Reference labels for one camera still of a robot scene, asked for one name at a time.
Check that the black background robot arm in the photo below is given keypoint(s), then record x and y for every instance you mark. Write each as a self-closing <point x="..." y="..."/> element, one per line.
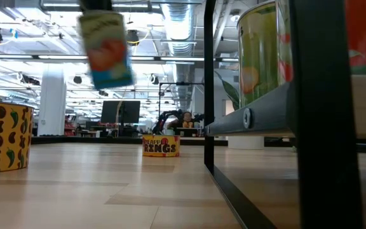
<point x="162" y="119"/>

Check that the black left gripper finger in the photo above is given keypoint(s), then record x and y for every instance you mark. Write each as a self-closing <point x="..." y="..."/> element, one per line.
<point x="96" y="4"/>

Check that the red storage rack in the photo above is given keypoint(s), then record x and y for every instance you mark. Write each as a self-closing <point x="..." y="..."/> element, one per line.
<point x="69" y="127"/>

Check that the blue and white food can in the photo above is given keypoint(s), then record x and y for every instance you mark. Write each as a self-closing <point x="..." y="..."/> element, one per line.
<point x="106" y="47"/>

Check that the green fruit can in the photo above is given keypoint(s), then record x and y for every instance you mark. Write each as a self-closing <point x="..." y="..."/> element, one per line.
<point x="259" y="47"/>

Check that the snake plant in white pot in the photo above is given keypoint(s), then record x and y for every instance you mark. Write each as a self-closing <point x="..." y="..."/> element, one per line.
<point x="246" y="143"/>

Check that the black computer monitor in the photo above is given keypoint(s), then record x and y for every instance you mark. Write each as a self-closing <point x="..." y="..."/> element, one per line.
<point x="129" y="111"/>

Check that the black framed wooden shelf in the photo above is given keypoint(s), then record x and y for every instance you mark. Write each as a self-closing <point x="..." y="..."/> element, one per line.
<point x="326" y="127"/>

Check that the person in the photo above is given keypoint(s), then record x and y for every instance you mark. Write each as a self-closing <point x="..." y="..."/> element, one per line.
<point x="187" y="119"/>

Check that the white pillar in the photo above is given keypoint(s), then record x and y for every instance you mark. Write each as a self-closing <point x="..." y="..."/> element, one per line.
<point x="52" y="105"/>

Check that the long ceiling light strip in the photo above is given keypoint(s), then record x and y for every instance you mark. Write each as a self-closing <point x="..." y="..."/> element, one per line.
<point x="59" y="57"/>

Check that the yellow bean and pepper can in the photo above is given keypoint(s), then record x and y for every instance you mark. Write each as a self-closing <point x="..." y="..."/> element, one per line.
<point x="5" y="136"/>

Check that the silver air duct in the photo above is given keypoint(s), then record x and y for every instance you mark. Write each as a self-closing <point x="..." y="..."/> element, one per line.
<point x="180" y="28"/>

